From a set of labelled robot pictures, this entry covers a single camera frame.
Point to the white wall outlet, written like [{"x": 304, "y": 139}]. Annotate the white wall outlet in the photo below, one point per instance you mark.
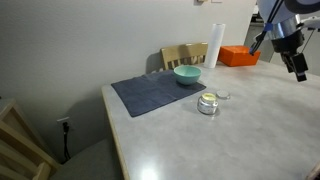
[{"x": 65, "y": 122}]

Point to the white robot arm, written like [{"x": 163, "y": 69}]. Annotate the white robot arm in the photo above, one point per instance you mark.
[{"x": 283, "y": 27}]

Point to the white paper towel roll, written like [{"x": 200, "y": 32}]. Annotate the white paper towel roll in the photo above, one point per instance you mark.
[{"x": 214, "y": 44}]

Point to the dark blue cloth mat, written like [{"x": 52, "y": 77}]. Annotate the dark blue cloth mat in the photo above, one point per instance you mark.
[{"x": 151, "y": 91}]

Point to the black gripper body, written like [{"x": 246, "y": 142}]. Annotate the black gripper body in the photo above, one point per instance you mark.
[{"x": 287, "y": 47}]

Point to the teal ceramic bowl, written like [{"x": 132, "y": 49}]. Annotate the teal ceramic bowl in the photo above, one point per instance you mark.
[{"x": 186, "y": 74}]

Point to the wooden chair at left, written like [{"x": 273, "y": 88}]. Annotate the wooden chair at left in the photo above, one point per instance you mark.
[{"x": 23, "y": 154}]

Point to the silver round lid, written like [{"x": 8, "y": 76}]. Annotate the silver round lid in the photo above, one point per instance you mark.
[{"x": 222, "y": 94}]

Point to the orange cardboard box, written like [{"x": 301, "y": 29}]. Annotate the orange cardboard box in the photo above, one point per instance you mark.
[{"x": 237, "y": 56}]

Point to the wooden chair behind table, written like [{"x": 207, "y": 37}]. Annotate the wooden chair behind table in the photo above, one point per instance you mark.
[{"x": 185, "y": 54}]

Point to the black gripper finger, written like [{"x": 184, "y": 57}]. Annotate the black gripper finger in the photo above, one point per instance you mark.
[{"x": 299, "y": 66}]

